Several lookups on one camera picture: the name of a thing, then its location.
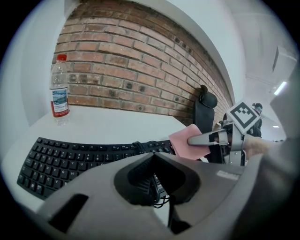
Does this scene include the black office chair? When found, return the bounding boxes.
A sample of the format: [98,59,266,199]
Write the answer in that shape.
[192,84,218,163]

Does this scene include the black keyboard cable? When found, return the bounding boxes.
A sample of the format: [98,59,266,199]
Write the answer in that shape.
[131,140,175,209]

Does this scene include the white ceiling box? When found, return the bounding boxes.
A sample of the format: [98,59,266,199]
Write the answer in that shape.
[271,45,299,76]

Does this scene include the ceiling light strip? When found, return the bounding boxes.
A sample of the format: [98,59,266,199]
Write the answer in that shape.
[273,81,288,96]

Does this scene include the clear plastic water bottle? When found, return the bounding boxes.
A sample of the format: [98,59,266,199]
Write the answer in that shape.
[49,54,70,127]

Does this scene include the pink cloth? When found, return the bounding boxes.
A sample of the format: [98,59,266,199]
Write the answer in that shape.
[168,123,212,161]

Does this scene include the person's right forearm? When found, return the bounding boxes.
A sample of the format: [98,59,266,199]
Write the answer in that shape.
[243,135,285,163]

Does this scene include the black keyboard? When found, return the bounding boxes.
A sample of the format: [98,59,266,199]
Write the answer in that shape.
[16,136,179,200]

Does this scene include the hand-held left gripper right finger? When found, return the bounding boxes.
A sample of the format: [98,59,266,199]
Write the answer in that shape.
[153,151,291,240]

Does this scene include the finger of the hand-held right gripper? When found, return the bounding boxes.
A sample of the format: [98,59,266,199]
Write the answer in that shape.
[187,130,229,147]

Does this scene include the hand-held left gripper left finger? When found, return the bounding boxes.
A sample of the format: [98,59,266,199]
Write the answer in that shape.
[36,152,174,240]

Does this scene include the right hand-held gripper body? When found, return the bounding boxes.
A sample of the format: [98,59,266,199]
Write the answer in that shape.
[208,100,263,167]

